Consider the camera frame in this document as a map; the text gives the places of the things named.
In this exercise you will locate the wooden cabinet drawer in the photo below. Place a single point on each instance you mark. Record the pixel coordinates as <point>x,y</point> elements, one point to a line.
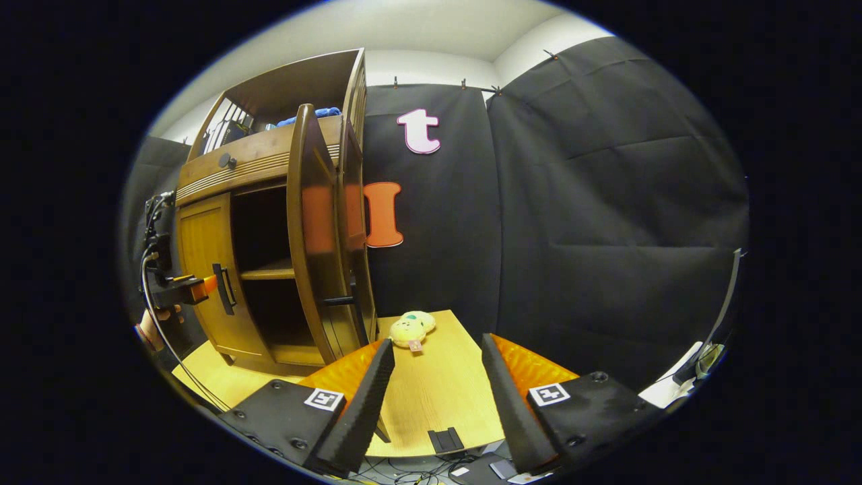
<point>256,158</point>

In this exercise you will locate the small black bracket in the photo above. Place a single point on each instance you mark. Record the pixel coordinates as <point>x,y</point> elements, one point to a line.
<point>446,440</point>

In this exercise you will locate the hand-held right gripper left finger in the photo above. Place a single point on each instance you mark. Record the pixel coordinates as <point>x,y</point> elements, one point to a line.
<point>360,417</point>

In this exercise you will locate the black round drawer knob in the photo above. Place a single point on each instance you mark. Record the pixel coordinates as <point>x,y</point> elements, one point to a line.
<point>227,162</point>

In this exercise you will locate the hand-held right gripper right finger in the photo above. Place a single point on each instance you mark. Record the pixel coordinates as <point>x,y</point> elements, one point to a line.
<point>515,417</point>

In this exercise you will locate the blue folded cloth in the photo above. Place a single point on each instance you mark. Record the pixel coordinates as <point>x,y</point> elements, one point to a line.
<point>316,114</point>

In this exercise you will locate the wooden double-door shoe cabinet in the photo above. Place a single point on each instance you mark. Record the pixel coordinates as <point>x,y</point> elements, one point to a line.
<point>289,81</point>

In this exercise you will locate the black backdrop cloth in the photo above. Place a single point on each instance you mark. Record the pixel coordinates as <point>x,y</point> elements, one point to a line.
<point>606,236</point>

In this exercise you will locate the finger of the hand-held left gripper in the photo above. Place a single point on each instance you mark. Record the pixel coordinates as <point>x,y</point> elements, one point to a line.
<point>199,288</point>

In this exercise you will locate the wooden shoe cabinet door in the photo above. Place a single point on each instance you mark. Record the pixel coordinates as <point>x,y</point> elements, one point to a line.
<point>202,249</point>
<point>313,236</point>

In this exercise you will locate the yellow plush toy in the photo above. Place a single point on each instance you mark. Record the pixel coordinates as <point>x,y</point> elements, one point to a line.
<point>411,329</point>

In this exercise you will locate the black device box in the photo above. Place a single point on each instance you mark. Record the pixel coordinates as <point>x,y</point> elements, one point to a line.
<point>481,468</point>

